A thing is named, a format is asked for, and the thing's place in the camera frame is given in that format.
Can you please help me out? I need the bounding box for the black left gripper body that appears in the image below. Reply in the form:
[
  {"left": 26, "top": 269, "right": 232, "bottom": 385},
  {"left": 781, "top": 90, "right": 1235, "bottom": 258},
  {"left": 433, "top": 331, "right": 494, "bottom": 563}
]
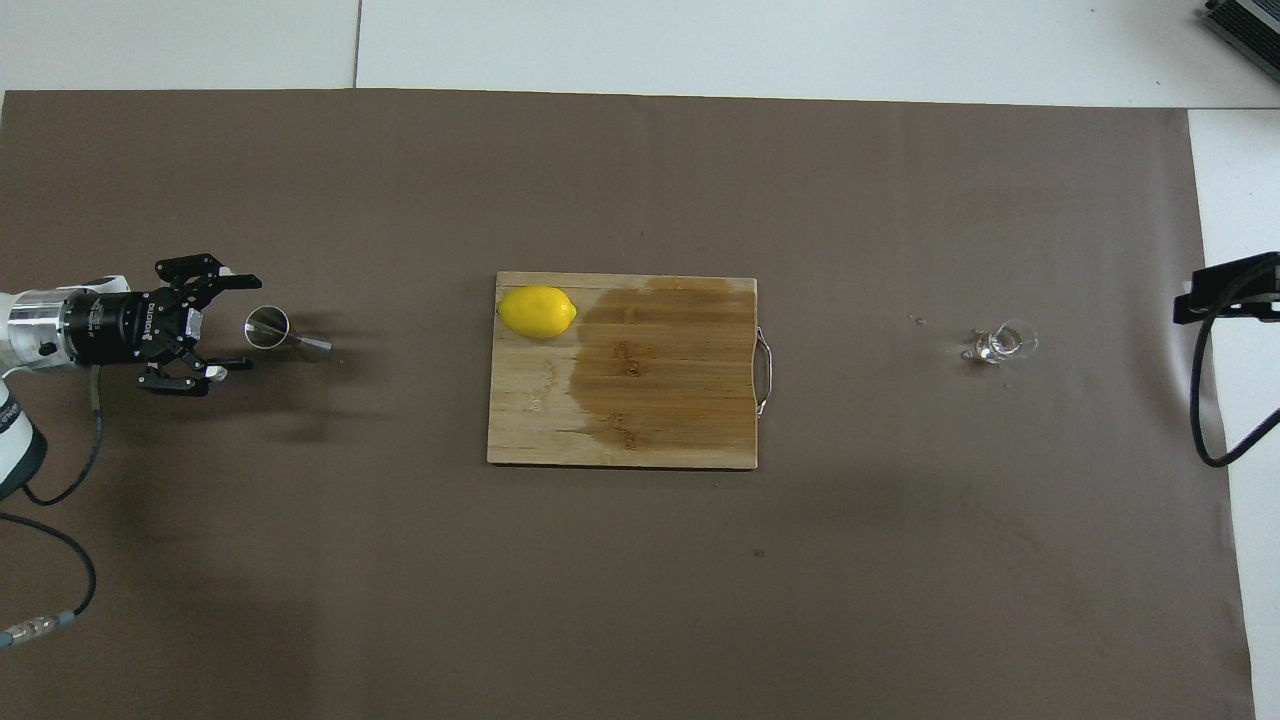
[{"left": 62, "top": 286, "right": 206, "bottom": 366}]

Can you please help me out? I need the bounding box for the steel double jigger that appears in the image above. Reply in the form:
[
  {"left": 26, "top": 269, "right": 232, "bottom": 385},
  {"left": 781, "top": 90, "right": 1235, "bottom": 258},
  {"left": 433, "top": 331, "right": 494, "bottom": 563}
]
[{"left": 244, "top": 306, "right": 334, "bottom": 363}]

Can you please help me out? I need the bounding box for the small clear glass cup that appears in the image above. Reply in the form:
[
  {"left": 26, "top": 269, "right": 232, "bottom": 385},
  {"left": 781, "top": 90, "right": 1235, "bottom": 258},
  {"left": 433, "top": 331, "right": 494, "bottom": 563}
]
[{"left": 960, "top": 318, "right": 1039, "bottom": 367}]

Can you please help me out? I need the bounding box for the grey ribbed metal device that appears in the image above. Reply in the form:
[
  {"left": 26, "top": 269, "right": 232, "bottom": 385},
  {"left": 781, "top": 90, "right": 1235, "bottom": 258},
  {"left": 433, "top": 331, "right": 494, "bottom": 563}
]
[{"left": 1200, "top": 0, "right": 1280, "bottom": 57}]

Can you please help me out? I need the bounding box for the yellow lemon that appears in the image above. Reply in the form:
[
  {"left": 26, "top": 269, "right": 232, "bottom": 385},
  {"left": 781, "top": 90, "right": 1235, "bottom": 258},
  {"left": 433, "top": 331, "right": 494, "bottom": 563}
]
[{"left": 497, "top": 286, "right": 578, "bottom": 341}]

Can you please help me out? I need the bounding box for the wooden cutting board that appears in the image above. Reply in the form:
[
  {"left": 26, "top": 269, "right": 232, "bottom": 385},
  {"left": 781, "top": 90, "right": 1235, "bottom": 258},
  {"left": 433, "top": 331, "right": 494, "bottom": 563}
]
[{"left": 487, "top": 271, "right": 776, "bottom": 471}]

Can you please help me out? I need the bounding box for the brown table mat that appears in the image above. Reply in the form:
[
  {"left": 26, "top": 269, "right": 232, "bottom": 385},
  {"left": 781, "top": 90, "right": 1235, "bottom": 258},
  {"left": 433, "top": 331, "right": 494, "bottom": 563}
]
[{"left": 0, "top": 88, "right": 1257, "bottom": 720}]

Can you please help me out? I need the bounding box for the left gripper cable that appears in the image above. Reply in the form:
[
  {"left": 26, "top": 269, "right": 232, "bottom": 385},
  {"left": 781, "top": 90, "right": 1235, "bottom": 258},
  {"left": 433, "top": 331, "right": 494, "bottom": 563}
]
[{"left": 0, "top": 362, "right": 105, "bottom": 649}]

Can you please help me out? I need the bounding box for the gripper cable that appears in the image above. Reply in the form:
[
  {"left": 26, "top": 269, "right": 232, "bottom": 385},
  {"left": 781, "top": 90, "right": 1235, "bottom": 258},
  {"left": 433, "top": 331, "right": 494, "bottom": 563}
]
[
  {"left": 1189, "top": 268, "right": 1280, "bottom": 470},
  {"left": 0, "top": 362, "right": 105, "bottom": 649}
]

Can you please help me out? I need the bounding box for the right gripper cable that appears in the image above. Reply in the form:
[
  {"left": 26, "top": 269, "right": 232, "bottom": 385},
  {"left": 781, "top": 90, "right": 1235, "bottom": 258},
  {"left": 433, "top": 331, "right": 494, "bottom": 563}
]
[{"left": 1189, "top": 268, "right": 1280, "bottom": 470}]

